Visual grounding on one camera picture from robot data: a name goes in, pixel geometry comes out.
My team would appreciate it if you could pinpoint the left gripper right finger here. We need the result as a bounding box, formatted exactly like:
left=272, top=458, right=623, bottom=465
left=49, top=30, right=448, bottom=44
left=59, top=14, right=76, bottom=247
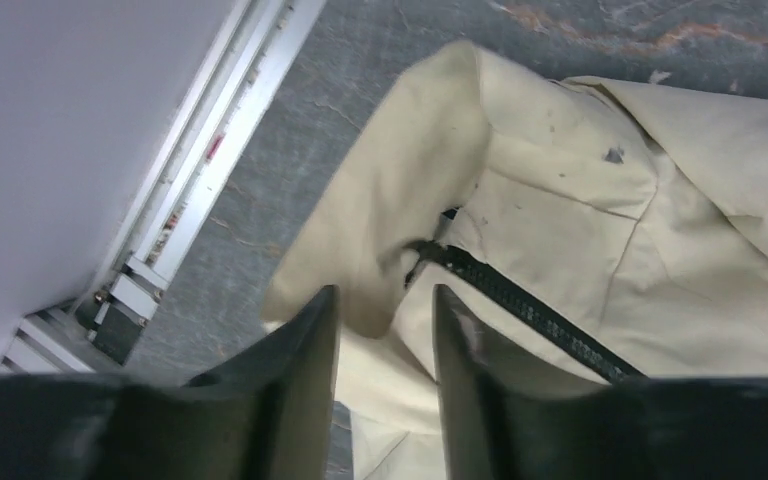
left=433, top=285, right=768, bottom=479

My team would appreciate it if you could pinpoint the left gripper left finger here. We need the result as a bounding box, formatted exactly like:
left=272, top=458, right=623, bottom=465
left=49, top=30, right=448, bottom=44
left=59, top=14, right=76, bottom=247
left=0, top=285, right=339, bottom=479

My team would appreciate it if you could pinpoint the cream zip jacket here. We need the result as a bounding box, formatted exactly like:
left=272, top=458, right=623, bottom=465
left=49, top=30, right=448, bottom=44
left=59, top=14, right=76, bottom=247
left=261, top=42, right=768, bottom=479

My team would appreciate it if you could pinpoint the aluminium frame side rail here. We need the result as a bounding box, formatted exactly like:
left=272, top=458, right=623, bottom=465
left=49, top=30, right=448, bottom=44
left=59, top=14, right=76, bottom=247
left=0, top=0, right=323, bottom=374

